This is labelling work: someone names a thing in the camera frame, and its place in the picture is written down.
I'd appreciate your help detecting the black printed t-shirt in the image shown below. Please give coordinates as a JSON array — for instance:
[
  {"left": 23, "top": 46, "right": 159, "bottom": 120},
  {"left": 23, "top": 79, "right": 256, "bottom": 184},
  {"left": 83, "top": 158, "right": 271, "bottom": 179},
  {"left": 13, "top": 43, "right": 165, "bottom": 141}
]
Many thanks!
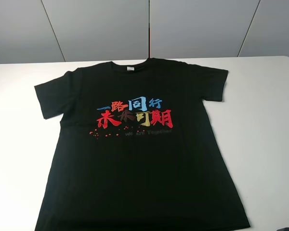
[{"left": 35, "top": 58, "right": 250, "bottom": 231}]

